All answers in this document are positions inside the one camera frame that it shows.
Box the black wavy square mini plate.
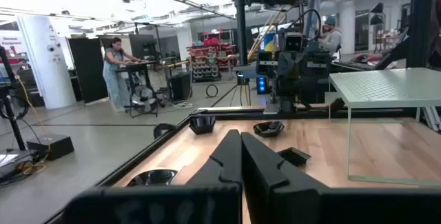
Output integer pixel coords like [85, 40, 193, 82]
[188, 114, 217, 136]

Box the black cable coil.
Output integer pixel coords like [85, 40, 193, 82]
[205, 83, 219, 99]

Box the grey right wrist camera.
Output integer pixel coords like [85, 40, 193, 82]
[284, 32, 304, 53]

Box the red storage rack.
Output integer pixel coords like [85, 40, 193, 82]
[187, 30, 238, 83]

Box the black partition panel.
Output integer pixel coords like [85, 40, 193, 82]
[68, 37, 110, 105]

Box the person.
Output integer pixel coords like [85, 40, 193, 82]
[316, 16, 342, 59]
[102, 37, 142, 113]

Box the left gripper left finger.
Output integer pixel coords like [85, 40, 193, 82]
[63, 129, 243, 224]

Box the black tripod stand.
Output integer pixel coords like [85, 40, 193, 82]
[0, 44, 28, 152]

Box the black desk monitor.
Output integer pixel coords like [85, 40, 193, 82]
[129, 33, 158, 59]

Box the black floor box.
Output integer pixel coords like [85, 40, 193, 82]
[26, 133, 75, 161]

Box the black standing desk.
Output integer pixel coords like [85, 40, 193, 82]
[115, 60, 159, 108]

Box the black table clamp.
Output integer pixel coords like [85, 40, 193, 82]
[153, 123, 177, 141]

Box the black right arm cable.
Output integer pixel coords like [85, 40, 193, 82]
[287, 8, 322, 42]

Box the black cabinet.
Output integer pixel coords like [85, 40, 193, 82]
[170, 71, 192, 101]

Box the black rectangular mini plate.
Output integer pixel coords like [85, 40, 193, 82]
[277, 147, 312, 167]

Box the black round mini plate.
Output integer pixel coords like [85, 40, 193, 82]
[127, 168, 178, 187]

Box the white round column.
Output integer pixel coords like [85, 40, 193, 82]
[16, 14, 77, 110]

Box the yellow cable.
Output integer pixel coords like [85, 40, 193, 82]
[15, 74, 51, 176]

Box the computer tower with blue light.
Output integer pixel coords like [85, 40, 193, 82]
[255, 75, 269, 96]

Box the black floor fan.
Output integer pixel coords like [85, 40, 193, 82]
[129, 85, 160, 119]

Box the black oval mini plate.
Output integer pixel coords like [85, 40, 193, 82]
[253, 121, 285, 139]

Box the black frame post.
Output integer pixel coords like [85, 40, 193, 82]
[406, 0, 435, 69]

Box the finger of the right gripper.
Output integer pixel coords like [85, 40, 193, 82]
[291, 52, 331, 90]
[256, 50, 292, 90]

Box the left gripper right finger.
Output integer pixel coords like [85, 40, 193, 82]
[240, 132, 441, 224]

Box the green perforated metal shelf riser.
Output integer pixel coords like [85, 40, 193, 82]
[328, 67, 441, 187]

